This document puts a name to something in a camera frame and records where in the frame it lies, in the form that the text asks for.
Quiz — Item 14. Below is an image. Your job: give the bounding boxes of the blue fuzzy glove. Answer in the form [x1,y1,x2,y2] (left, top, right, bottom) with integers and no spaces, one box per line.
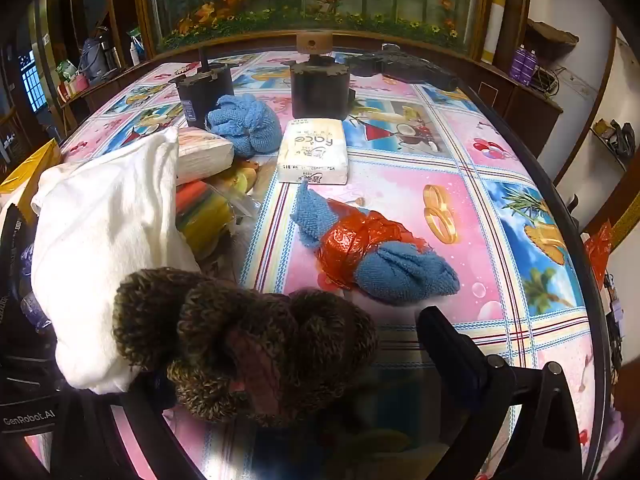
[206,93,283,156]
[290,179,461,307]

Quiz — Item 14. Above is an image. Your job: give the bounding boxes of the clear bag of coloured cloths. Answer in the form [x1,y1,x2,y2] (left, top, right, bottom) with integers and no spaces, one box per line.
[175,165,262,261]

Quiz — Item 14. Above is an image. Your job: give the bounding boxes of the yellow box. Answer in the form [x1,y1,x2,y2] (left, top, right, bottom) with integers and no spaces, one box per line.
[0,137,64,227]

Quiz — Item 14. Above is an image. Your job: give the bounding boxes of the black motor with shaft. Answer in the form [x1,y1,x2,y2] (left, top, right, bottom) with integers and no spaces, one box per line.
[168,50,234,131]

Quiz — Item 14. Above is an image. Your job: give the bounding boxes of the red plastic bag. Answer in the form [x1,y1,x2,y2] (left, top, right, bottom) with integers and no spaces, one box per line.
[316,210,432,292]
[582,220,614,287]

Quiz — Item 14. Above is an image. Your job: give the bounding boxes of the black motor with wooden wheel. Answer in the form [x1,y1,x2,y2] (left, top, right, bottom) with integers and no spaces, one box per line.
[289,32,354,122]

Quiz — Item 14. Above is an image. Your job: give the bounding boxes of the grey thermos pot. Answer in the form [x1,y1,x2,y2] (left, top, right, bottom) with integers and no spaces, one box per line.
[79,27,119,86]

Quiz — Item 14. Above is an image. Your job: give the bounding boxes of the purple bottles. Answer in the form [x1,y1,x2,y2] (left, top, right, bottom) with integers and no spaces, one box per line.
[515,45,539,86]

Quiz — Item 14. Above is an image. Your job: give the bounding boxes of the black plastic gear housing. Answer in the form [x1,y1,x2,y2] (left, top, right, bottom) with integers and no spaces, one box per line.
[349,42,461,93]

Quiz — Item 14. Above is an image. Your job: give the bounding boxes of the wooden wall shelf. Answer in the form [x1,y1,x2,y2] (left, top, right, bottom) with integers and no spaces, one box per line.
[526,20,580,62]

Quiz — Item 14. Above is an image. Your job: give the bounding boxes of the pink cups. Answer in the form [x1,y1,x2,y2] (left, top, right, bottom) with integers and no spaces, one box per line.
[57,72,89,102]

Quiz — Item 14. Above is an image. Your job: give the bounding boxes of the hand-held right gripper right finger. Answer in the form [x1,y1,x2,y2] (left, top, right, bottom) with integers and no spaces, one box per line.
[418,304,584,480]

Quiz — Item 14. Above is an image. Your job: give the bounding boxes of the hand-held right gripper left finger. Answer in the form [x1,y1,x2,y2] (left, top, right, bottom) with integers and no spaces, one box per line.
[50,372,176,480]

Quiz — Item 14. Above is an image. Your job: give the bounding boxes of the white tissue pack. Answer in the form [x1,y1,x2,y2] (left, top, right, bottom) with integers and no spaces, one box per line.
[277,117,349,185]

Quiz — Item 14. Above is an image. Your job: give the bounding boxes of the white cloth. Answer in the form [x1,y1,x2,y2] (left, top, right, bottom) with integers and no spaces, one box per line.
[31,127,202,396]

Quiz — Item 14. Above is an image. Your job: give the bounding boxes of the wire basket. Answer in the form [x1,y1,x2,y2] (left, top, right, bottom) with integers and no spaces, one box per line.
[530,67,559,97]

